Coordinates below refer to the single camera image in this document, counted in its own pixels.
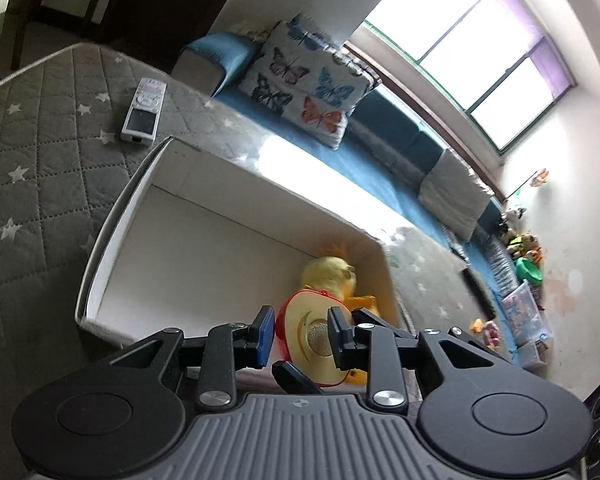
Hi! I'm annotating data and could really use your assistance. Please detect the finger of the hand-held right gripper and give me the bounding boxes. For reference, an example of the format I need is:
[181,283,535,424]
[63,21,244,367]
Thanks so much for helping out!
[271,359,327,397]
[351,307,504,359]

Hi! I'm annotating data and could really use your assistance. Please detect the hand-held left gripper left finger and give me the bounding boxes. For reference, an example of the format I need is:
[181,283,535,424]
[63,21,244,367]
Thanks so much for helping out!
[107,305,276,414]

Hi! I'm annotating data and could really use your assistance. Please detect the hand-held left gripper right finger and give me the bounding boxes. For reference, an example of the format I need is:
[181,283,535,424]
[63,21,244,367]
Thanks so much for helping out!
[327,306,499,416]

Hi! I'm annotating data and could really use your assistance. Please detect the toy half apple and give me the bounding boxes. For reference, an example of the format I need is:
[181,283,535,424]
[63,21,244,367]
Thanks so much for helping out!
[274,287,357,392]

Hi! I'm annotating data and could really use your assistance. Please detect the yellow plush chick toy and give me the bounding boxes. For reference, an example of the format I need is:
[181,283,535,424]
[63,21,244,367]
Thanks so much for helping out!
[299,244,359,303]

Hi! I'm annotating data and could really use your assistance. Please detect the grey cardboard box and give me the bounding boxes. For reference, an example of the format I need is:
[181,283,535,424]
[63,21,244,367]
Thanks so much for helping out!
[74,135,402,361]

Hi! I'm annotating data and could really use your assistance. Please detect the pink small toy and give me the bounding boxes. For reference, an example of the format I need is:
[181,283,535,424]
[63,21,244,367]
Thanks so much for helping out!
[481,320,502,350]

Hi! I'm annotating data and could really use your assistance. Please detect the black stick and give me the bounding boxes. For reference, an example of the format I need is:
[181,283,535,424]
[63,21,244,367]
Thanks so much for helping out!
[459,266,497,322]

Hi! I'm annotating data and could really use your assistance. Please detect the clear plastic storage box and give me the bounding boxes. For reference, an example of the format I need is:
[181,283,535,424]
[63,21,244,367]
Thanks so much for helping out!
[501,280,554,347]

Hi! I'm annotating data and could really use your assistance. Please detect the green bowl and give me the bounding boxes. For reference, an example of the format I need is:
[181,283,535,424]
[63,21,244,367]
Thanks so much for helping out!
[514,254,544,282]

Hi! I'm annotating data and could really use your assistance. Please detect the pile of small plush toys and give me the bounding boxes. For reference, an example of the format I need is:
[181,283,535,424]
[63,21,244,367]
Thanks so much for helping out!
[502,229,544,262]

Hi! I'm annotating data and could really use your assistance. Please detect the grey sofa cushion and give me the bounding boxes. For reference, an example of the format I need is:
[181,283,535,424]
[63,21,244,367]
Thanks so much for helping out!
[418,148,496,246]

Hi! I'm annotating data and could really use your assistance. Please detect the blue sofa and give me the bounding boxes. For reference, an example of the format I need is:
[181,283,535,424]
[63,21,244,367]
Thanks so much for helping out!
[172,31,537,346]

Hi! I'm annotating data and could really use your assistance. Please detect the white remote control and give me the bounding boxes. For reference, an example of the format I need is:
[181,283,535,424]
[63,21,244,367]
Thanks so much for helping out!
[119,77,168,144]

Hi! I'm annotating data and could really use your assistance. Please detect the butterfly print pillow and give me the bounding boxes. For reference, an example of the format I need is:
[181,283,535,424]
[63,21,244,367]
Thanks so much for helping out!
[237,12,376,151]
[330,42,384,95]

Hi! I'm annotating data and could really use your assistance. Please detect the grey star quilted table cover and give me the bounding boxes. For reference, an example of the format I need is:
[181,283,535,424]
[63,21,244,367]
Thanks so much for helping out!
[0,42,503,480]

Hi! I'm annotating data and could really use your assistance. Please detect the green framed window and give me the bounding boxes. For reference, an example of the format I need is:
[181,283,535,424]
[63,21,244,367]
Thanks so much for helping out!
[349,0,577,155]

